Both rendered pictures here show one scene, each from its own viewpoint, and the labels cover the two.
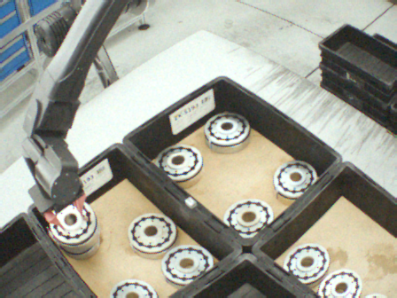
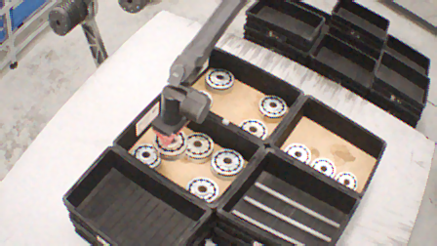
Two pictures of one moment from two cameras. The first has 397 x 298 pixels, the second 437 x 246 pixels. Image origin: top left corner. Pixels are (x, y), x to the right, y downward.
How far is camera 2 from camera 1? 0.92 m
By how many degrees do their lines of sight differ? 20
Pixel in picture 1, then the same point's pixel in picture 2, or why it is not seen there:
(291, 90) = (239, 49)
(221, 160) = (219, 98)
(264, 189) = (253, 113)
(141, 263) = (194, 167)
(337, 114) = (277, 64)
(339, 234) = (309, 139)
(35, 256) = (114, 179)
